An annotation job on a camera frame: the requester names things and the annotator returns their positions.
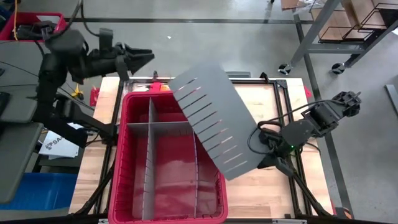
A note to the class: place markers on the white printed paper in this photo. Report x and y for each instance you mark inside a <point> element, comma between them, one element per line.
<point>62,149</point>

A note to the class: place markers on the large red plastic bin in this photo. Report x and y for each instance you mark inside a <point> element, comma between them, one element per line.
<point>174,174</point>

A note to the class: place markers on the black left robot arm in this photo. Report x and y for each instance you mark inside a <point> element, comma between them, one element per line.
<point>53,77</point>

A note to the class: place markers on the small red crate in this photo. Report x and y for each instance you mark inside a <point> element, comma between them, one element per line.
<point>18,18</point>

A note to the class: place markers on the brown cardboard piece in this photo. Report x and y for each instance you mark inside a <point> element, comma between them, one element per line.
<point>289,3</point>

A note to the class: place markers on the black caster wheel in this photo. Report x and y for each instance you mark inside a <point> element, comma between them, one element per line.
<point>285,69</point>
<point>338,68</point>

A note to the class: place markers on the silver metal bracket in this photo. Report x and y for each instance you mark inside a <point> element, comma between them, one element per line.
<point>289,221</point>
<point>104,221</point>

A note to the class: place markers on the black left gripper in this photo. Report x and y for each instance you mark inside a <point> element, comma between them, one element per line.
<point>109,63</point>

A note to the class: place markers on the brown cardboard box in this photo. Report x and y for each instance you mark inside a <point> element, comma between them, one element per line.
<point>334,23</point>
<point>367,12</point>

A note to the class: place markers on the white paper sheet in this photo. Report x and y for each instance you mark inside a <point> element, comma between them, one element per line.
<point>53,18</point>

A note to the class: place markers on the black device box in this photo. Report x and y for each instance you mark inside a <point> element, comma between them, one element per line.
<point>31,31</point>

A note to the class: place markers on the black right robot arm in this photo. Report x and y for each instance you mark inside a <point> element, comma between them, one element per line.
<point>323,118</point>

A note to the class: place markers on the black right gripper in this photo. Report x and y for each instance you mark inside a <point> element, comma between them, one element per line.
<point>281,161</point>

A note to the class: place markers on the long grey slotted divider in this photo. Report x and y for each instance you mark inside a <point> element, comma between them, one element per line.
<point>195,174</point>
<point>149,161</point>

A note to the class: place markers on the blue plastic bin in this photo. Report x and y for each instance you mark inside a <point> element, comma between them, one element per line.
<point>40,189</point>

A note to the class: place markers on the grey desk top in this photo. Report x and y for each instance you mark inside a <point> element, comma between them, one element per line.
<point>15,161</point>
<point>18,62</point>

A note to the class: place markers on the grey metal cart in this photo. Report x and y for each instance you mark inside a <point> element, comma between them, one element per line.
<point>317,28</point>

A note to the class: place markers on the grey table-level camera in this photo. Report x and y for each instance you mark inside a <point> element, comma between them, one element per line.
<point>241,74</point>

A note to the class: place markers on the grey metal bar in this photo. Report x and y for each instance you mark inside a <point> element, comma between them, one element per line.
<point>392,98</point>

